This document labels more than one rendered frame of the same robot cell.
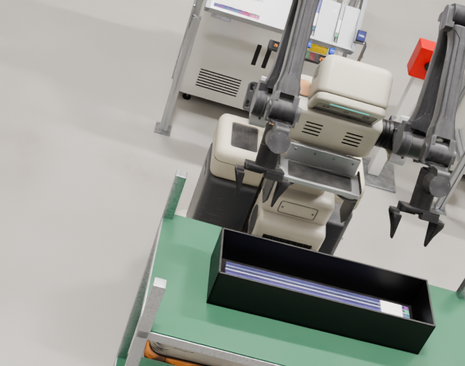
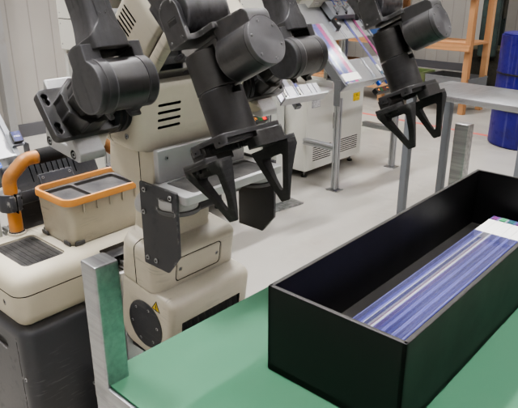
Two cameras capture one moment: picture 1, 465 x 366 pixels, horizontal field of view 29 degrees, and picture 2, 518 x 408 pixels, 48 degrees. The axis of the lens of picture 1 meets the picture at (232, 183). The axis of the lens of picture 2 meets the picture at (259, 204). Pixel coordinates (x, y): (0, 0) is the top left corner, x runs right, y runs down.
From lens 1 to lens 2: 1.84 m
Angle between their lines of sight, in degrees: 37
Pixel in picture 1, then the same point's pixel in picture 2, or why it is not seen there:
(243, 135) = (23, 250)
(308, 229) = (226, 274)
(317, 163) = not seen: hidden behind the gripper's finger
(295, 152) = (168, 165)
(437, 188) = (441, 24)
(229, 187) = (60, 325)
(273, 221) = (184, 295)
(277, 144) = (268, 44)
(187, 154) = not seen: outside the picture
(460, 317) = not seen: hidden behind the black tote
